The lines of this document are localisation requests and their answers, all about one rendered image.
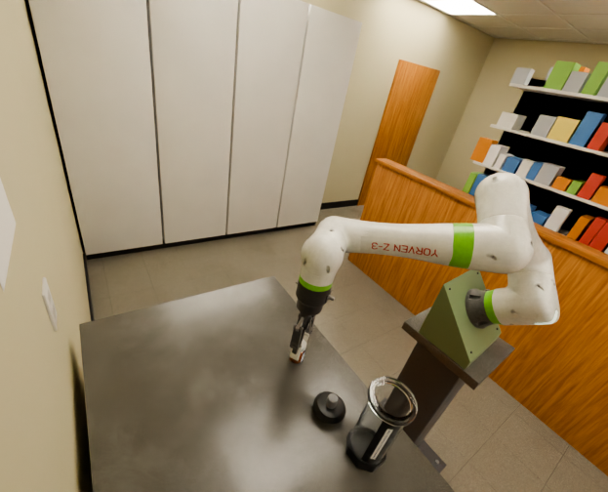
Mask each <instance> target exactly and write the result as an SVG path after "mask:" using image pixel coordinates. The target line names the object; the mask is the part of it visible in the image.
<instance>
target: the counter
mask: <svg viewBox="0 0 608 492"><path fill-rule="evenodd" d="M299 313H300V311H299V310H298V308H297V303H296V302H295V301H294V300H293V298H292V297H291V296H290V295H289V294H288V292H287V291H286V290H285V289H284V288H283V287H282V285H281V284H280V283H279V282H278V281H277V279H276V278H275V277H274V276H271V277H267V278H263V279H259V280H255V281H251V282H247V283H243V284H239V285H235V286H231V287H227V288H223V289H220V290H216V291H212V292H208V293H203V294H199V295H195V296H191V297H187V298H183V299H179V300H175V301H171V302H168V303H164V304H160V305H156V306H152V307H145V308H141V309H137V310H133V311H129V312H125V313H121V314H117V315H113V316H110V317H106V318H102V319H97V320H93V321H89V322H85V323H81V324H79V332H80V344H81V355H82V367H83V379H84V391H85V402H86V414H87V426H88V437H89V449H90V461H91V473H92V484H93V492H455V491H454V490H453V489H452V487H451V486H450V485H449V484H448V483H447V481H446V480H445V479H444V478H443V477H442V475H441V474H440V473H439V472H438V471H437V470H436V468H435V467H434V466H433V465H432V464H431V462H430V461H429V460H428V459H427V458H426V456H425V455H424V454H423V453H422V451H421V450H420V449H419V448H418V447H417V446H416V444H415V443H414V442H413V441H412V440H411V438H410V437H409V436H408V435H407V434H406V432H405V431H404V430H402V431H401V432H400V434H399V435H398V436H397V438H396V439H395V441H394V442H393V444H392V445H391V447H390V449H389V450H388V452H387V453H386V459H385V461H384V463H383V464H382V465H381V466H380V467H378V468H377V469H376V470H375V471H373V472H369V471H364V470H362V469H359V468H357V467H356V466H355V465H354V463H353V462H352V461H351V460H350V458H349V457H348V455H347V454H346V451H345V450H346V437H347V435H348V433H349V431H350V430H351V429H353V428H354V426H355V424H356V422H357V420H358V418H359V415H360V413H361V411H362V409H363V407H364V405H365V403H366V401H367V399H368V388H367V387H366V386H365V384H364V383H363V382H362V381H361V380H360V379H359V377H358V376H357V375H356V374H355V373H354V371H353V370H352V369H351V368H350V367H349V365H348V364H347V363H346V362H345V360H344V359H343V358H342V357H341V356H340V355H339V353H338V352H337V351H336V350H335V349H334V347H333V346H332V345H331V344H330V343H329V341H328V340H327V339H326V338H325V337H324V335H323V334H322V333H321V332H320V331H319V330H318V328H317V327H316V326H315V325H314V324H313V327H312V328H310V330H311V331H312V333H311V334H309V333H308V334H309V337H308V340H307V344H306V348H305V353H304V359H303V361H302V362H301V363H299V364H296V363H293V362H292V361H291V360H290V352H291V348H290V342H291V339H292V335H293V327H294V324H297V322H298V319H299V318H298V316H299ZM322 391H330V392H333V393H335V394H337V395H338V396H339V397H340V398H341V399H342V400H343V402H344V403H345V410H346V411H345V417H344V418H343V419H342V420H341V421H340V422H339V423H337V424H328V423H325V422H323V421H322V420H321V419H319V418H318V416H317V415H316V413H315V411H314V408H313V401H314V398H315V397H316V395H317V394H318V393H320V392H322Z"/></svg>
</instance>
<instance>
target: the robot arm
mask: <svg viewBox="0 0 608 492"><path fill-rule="evenodd" d="M474 203H475V208H476V215H477V224H388V223H376V222H367V221H360V220H354V219H348V218H343V217H338V216H331V217H328V218H325V219H324V220H323V221H321V222H320V224H319V225H318V227H317V229H316V231H315V232H314V233H313V234H312V235H311V236H310V238H309V239H307V240H306V241H305V243H304V245H303V247H302V250H301V261H302V264H301V272H300V277H299V281H296V283H297V284H298V286H297V291H296V296H297V298H298V300H297V308H298V310H299V311H300V313H299V316H298V318H299V319H298V322H297V324H294V327H293V335H292V339H291V342H290V348H291V352H290V357H291V358H293V359H295V360H297V361H298V360H299V357H300V354H301V350H302V346H303V345H302V341H303V340H305V341H306V343H307V340H308V337H309V334H311V333H312V331H311V330H310V328H312V327H313V323H314V319H315V316H316V314H318V313H320V312H321V310H322V308H323V305H325V304H326V303H327V301H328V300H332V301H334V300H335V298H334V297H332V296H331V291H332V290H331V288H332V284H333V281H334V278H335V275H336V273H337V271H338V269H339V268H340V266H341V265H342V262H343V259H344V255H345V253H366V254H379V255H389V256H396V257H403V258H409V259H414V260H420V261H425V262H429V263H434V264H439V265H444V266H449V267H459V268H466V269H472V270H479V271H486V272H494V273H502V274H507V287H505V288H498V289H494V290H491V291H490V289H486V290H479V289H476V288H474V289H470V290H468V291H467V293H466V313H467V316H468V319H469V320H470V322H471V323H472V325H473V326H474V327H476V328H479V329H483V328H486V327H487V326H489V325H493V324H500V325H549V324H553V323H555V322H557V320H558V319H559V316H560V306H559V301H558V296H557V291H556V285H555V279H554V272H553V264H552V256H551V253H550V252H549V250H548V249H547V247H546V246H545V245H544V243H543V242H542V240H541V238H540V236H539V234H538V233H537V231H536V228H535V225H534V222H533V219H532V214H531V208H530V198H529V188H528V185H527V184H526V183H525V181H524V180H523V179H522V178H520V177H519V176H517V175H515V174H513V173H506V172H502V173H496V174H493V175H491V176H489V177H487V178H485V179H484V180H483V181H482V182H481V183H480V184H479V185H478V187H477V188H476V190H475V193H474ZM308 333H309V334H308Z"/></svg>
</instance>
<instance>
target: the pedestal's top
mask: <svg viewBox="0 0 608 492"><path fill-rule="evenodd" d="M430 309H431V307H430V308H428V309H426V310H424V311H422V312H420V313H419V314H417V315H415V316H413V317H411V318H409V319H408V320H406V321H404V323H403V325H402V329H403V330H404V331H405V332H407V333H408V334H409V335H410V336H411V337H412V338H414V339H415V340H416V341H417V342H418V343H419V344H421V345H422V346H423V347H424V348H425V349H427V350H428V351H429V352H430V353H431V354H432V355H433V356H435V357H436V358H437V359H438V360H439V361H440V362H442V363H443V364H444V365H445V366H446V367H447V368H449V369H450V370H451V371H452V372H453V373H454V374H456V375H457V376H458V377H459V378H460V379H461V380H463V381H464V382H465V383H466V384H467V385H468V386H469V387H471V388H472V389H473V390H475V389H476V388H477V387H478V386H479V385H480V384H481V383H482V382H483V381H484V380H485V379H486V378H487V377H488V376H489V375H490V374H491V373H492V372H493V371H494V370H495V369H496V368H497V367H498V366H499V365H500V364H501V363H502V362H503V361H505V360H506V359H507V358H508V357H509V356H510V354H511V353H512V352H513V351H514V349H515V348H514V347H513V346H511V345H510V344H509V343H507V342H506V341H504V340H503V339H501V338H500V337H498V339H497V340H496V341H495V342H494V343H493V344H492V345H491V346H490V347H488V348H487V349H486V350H485V351H484V352H483V353H481V354H480V355H479V356H478V357H477V358H476V359H475V360H474V361H473V362H472V363H471V364H470V365H469V366H468V367H467V369H466V370H465V369H464V368H462V367H461V366H460V365H459V364H458V363H456V362H455V361H454V360H453V359H451V358H450V357H449V356H448V355H446V354H445V353H444V352H443V351H441V350H440V349H439V348H437V347H436V346H435V345H434V344H433V343H431V342H430V341H429V340H428V339H426V338H425V337H424V336H423V335H421V334H420V333H419V331H420V329H421V327H422V325H423V323H424V321H425V319H426V316H427V315H428V313H429V311H430Z"/></svg>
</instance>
